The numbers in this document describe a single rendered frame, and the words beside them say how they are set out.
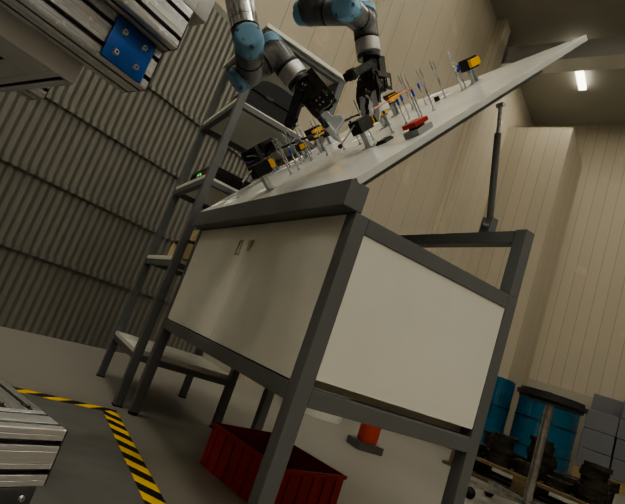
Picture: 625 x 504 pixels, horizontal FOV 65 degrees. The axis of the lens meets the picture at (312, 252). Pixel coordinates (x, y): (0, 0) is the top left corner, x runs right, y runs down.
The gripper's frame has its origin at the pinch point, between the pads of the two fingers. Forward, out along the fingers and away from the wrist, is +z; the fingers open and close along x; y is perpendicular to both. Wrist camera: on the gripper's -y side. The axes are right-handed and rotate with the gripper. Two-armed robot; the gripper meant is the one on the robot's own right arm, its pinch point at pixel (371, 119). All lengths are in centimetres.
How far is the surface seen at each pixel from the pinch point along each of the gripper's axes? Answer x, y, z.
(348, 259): -22, -36, 41
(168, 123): 237, 38, -69
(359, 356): -20, -34, 63
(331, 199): -17.0, -34.6, 26.5
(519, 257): -30, 22, 46
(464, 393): -24, -3, 80
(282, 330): -5, -44, 56
